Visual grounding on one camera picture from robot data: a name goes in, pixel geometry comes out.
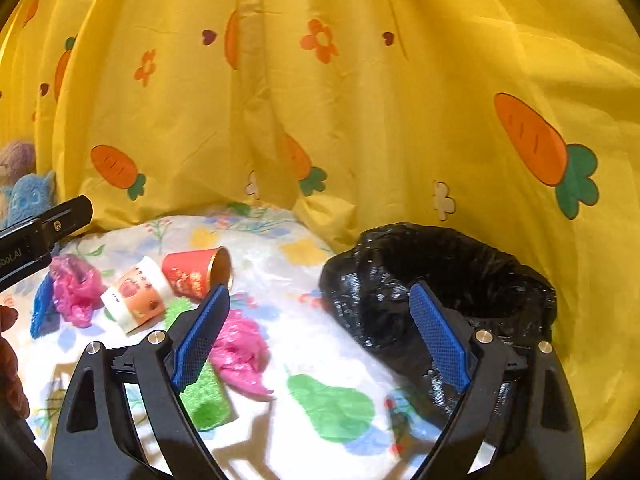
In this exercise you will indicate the purple teddy bear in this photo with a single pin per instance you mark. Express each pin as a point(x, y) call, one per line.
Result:
point(17, 165)

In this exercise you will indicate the blue monster plush toy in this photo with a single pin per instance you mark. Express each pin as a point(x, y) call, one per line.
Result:
point(27, 200)

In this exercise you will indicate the white printed paper cup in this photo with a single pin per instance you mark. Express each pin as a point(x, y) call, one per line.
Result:
point(135, 295)

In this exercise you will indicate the blue foam net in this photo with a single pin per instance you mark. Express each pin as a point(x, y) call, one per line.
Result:
point(42, 310)

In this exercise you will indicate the red paper cup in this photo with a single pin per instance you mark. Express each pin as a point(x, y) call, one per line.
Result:
point(187, 272)

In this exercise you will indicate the floral plastic tablecloth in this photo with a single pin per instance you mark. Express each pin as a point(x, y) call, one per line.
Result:
point(300, 340)

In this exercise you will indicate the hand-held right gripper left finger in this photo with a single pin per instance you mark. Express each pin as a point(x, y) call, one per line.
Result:
point(200, 340)

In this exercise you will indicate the yellow carrot print curtain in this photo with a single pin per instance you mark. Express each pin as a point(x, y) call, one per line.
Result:
point(375, 110)

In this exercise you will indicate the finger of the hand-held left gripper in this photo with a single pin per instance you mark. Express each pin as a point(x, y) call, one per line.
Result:
point(70, 217)

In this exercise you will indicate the pink plastic bag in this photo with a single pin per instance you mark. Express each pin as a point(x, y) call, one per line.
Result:
point(77, 290)
point(240, 350)

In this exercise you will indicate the person's left hand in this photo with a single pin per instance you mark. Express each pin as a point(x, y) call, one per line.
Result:
point(12, 370)

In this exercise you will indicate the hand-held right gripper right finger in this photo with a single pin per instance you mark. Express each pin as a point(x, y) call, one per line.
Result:
point(442, 340)

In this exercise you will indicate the green foam net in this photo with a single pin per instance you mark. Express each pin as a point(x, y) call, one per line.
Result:
point(205, 400)

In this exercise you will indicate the black trash bag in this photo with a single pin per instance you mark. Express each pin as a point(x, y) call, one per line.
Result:
point(380, 300)

